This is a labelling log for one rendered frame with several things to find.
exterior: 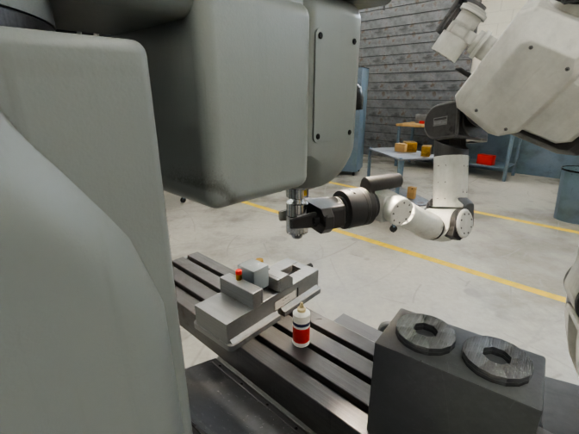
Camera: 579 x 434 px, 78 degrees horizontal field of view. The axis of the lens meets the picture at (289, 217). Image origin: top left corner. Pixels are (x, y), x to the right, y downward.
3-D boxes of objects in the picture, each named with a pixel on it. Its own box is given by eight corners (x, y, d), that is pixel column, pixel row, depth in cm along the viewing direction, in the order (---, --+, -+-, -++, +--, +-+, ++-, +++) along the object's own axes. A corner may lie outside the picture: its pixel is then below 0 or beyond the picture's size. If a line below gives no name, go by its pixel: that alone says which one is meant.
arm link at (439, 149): (453, 159, 108) (455, 114, 107) (482, 156, 100) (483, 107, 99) (426, 157, 102) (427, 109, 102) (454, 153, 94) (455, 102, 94)
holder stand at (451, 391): (390, 387, 71) (401, 300, 64) (519, 447, 59) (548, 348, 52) (365, 430, 62) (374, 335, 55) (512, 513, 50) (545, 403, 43)
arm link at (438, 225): (390, 227, 94) (430, 246, 104) (425, 231, 85) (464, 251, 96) (399, 189, 95) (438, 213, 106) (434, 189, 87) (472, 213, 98)
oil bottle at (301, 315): (300, 334, 86) (301, 294, 83) (313, 342, 84) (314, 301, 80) (289, 342, 84) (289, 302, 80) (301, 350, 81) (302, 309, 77)
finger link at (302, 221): (289, 216, 72) (315, 211, 74) (289, 231, 73) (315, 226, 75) (292, 218, 70) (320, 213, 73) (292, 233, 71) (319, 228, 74)
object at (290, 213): (312, 232, 76) (313, 206, 74) (296, 238, 73) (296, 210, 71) (297, 226, 80) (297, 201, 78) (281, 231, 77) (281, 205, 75)
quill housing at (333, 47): (290, 168, 86) (290, 19, 75) (364, 182, 73) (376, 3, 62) (227, 182, 73) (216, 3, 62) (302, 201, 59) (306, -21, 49)
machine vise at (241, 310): (284, 275, 114) (284, 244, 111) (322, 291, 105) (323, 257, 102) (192, 326, 89) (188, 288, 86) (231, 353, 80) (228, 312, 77)
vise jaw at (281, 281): (260, 270, 103) (259, 257, 101) (293, 284, 95) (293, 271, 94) (245, 278, 99) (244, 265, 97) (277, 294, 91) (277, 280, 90)
